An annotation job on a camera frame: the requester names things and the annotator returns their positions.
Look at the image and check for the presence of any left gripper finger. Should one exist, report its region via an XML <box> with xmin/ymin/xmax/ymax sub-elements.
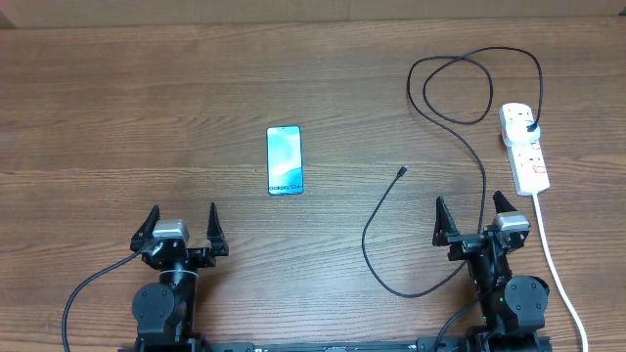
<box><xmin>130</xmin><ymin>204</ymin><xmax>160</xmax><ymax>252</ymax></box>
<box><xmin>206</xmin><ymin>202</ymin><xmax>229</xmax><ymax>257</ymax></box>

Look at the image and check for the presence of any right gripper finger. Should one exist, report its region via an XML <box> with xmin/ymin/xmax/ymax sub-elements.
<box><xmin>432</xmin><ymin>197</ymin><xmax>460</xmax><ymax>246</ymax></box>
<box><xmin>493</xmin><ymin>191</ymin><xmax>516</xmax><ymax>214</ymax></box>

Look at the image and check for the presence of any Samsung Galaxy smartphone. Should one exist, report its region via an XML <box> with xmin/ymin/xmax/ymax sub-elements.
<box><xmin>266</xmin><ymin>125</ymin><xmax>304</xmax><ymax>196</ymax></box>

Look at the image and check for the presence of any black USB charging cable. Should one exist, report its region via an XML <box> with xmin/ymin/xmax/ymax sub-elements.
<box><xmin>361</xmin><ymin>46</ymin><xmax>545</xmax><ymax>299</ymax></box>

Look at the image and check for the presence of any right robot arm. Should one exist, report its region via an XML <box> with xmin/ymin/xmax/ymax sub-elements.
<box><xmin>431</xmin><ymin>192</ymin><xmax>552</xmax><ymax>351</ymax></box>

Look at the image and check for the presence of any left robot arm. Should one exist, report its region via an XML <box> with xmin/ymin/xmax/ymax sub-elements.
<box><xmin>130</xmin><ymin>203</ymin><xmax>229</xmax><ymax>351</ymax></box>

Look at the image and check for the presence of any white charger plug adapter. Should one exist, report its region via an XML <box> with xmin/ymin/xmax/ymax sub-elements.
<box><xmin>502</xmin><ymin>121</ymin><xmax>541</xmax><ymax>147</ymax></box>

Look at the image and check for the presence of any white power strip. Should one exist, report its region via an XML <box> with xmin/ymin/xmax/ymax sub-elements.
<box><xmin>499</xmin><ymin>103</ymin><xmax>550</xmax><ymax>196</ymax></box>

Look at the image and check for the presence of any white power strip cord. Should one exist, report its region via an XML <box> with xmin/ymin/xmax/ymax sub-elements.
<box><xmin>531</xmin><ymin>193</ymin><xmax>590</xmax><ymax>352</ymax></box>

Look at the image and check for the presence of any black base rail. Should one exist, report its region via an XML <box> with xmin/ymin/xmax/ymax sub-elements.
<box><xmin>117</xmin><ymin>336</ymin><xmax>553</xmax><ymax>352</ymax></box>

